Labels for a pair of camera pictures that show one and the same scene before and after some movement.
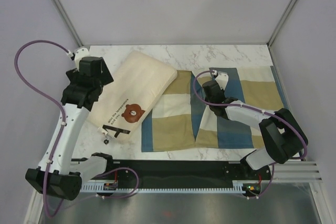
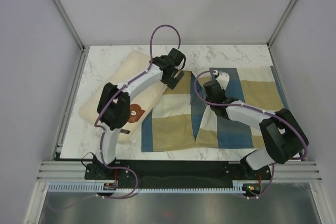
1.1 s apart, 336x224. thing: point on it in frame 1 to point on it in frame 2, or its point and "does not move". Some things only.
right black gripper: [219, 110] does not move
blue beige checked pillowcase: [179, 117] does not move
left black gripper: [106, 77] to [171, 83]
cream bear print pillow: [139, 81] does not move
